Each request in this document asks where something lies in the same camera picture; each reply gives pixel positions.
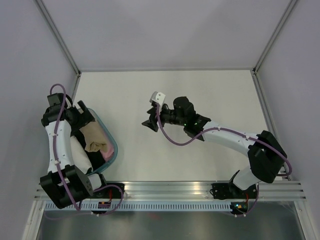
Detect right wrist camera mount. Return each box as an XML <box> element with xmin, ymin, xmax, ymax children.
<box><xmin>149</xmin><ymin>91</ymin><xmax>166</xmax><ymax>107</ymax></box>

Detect black rolled t shirt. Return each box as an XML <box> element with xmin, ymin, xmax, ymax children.
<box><xmin>74</xmin><ymin>130</ymin><xmax>109</xmax><ymax>173</ymax></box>

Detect white rolled t shirt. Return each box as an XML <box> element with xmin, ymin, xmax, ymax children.
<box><xmin>70</xmin><ymin>136</ymin><xmax>93</xmax><ymax>174</ymax></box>

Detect teal plastic basket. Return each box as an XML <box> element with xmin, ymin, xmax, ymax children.
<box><xmin>74</xmin><ymin>108</ymin><xmax>118</xmax><ymax>174</ymax></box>

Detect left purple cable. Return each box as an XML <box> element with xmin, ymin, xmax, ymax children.
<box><xmin>44</xmin><ymin>83</ymin><xmax>125</xmax><ymax>220</ymax></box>

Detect beige t shirt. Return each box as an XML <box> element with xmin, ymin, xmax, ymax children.
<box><xmin>80</xmin><ymin>121</ymin><xmax>109</xmax><ymax>152</ymax></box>

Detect white slotted cable duct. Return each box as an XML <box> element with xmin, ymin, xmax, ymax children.
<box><xmin>44</xmin><ymin>202</ymin><xmax>232</xmax><ymax>213</ymax></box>

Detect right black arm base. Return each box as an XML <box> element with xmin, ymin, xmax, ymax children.
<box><xmin>209</xmin><ymin>182</ymin><xmax>258</xmax><ymax>200</ymax></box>

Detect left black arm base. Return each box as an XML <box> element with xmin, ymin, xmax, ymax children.
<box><xmin>88</xmin><ymin>183</ymin><xmax>125</xmax><ymax>200</ymax></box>

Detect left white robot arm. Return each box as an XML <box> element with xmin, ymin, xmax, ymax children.
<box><xmin>40</xmin><ymin>93</ymin><xmax>109</xmax><ymax>209</ymax></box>

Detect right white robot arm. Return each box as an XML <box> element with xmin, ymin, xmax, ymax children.
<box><xmin>142</xmin><ymin>92</ymin><xmax>292</xmax><ymax>198</ymax></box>

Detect pink rolled t shirt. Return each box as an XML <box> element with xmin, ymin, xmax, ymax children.
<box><xmin>100</xmin><ymin>143</ymin><xmax>115</xmax><ymax>162</ymax></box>

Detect aluminium front rail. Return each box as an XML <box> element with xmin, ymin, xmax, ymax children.
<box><xmin>33</xmin><ymin>180</ymin><xmax>307</xmax><ymax>201</ymax></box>

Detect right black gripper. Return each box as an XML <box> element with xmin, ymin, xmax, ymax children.
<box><xmin>141</xmin><ymin>102</ymin><xmax>186</xmax><ymax>133</ymax></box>

